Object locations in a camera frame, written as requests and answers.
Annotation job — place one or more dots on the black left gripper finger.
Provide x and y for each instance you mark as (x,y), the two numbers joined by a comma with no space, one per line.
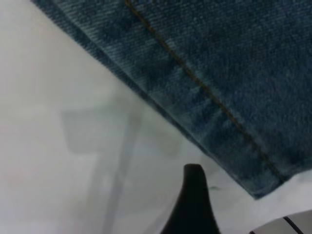
(192,207)

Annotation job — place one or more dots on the blue denim jeans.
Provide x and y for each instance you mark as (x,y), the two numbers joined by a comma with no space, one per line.
(219,73)

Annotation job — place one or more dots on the white part with black lines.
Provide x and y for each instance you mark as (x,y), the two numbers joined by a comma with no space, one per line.
(292,226)

